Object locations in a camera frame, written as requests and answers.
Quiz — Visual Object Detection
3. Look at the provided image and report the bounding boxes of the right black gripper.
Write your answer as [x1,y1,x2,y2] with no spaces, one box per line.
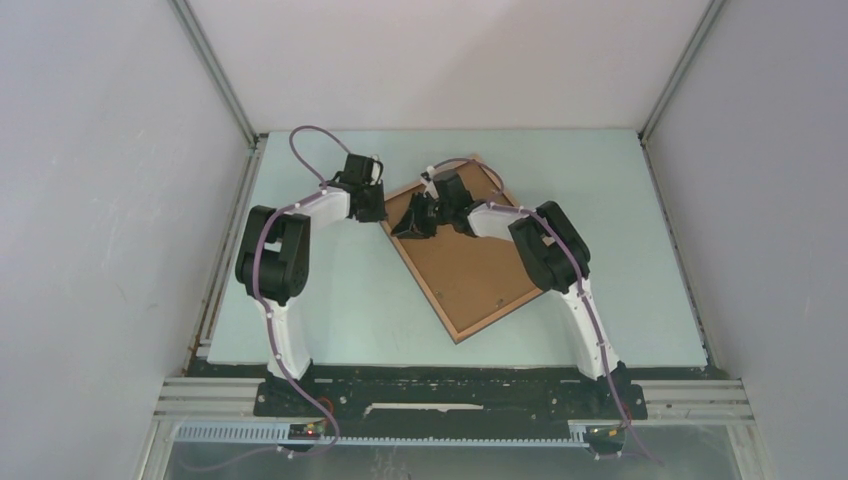
[391,192,453,242]

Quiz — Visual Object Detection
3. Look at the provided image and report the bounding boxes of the corner aluminium profile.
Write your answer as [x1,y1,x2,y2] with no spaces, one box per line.
[167,0,259,148]
[639,0,728,147]

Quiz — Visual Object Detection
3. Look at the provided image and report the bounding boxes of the left corner aluminium profile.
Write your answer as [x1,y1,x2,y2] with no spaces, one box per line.
[167,0,259,148]

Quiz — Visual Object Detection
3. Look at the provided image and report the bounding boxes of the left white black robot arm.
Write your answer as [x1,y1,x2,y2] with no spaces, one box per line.
[235,154,387,417]

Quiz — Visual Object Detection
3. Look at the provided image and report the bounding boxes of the right corner aluminium profile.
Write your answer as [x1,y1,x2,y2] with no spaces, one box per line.
[639,0,728,147]

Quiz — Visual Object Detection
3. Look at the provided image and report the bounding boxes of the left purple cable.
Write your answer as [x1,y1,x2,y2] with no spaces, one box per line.
[198,125,352,465]

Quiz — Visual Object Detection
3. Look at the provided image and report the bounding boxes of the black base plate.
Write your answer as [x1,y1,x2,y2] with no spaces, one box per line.
[253,365,647,442]

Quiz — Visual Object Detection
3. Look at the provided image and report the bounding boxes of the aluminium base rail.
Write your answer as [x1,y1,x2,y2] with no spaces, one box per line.
[138,366,766,479]

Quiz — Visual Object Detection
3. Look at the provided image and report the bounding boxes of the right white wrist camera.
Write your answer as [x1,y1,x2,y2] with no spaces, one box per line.
[420,166,439,199]

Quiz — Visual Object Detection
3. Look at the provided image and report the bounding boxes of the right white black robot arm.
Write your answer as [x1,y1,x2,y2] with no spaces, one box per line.
[391,169,629,418]

